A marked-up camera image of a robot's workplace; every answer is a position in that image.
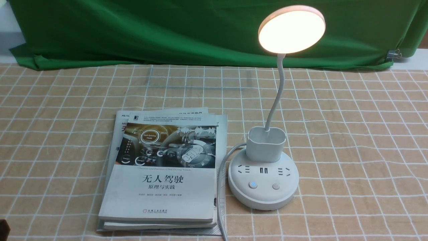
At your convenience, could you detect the white desk lamp with socket base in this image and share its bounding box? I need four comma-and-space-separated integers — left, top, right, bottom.
228, 5, 326, 211

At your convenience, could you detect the bottom book under stack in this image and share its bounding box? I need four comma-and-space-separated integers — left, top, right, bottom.
96, 108, 226, 236

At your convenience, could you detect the top self-driving textbook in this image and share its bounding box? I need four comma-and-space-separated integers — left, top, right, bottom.
98, 111, 217, 223

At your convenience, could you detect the green backdrop cloth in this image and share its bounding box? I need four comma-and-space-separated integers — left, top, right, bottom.
9, 0, 427, 70

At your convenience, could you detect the metal binder clip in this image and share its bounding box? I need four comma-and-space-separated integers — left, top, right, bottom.
385, 49, 402, 61

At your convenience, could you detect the dark object at left edge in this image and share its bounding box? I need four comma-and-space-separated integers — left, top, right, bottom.
0, 219, 10, 241

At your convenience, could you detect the white lamp power cable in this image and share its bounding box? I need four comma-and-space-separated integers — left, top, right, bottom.
217, 143, 247, 241

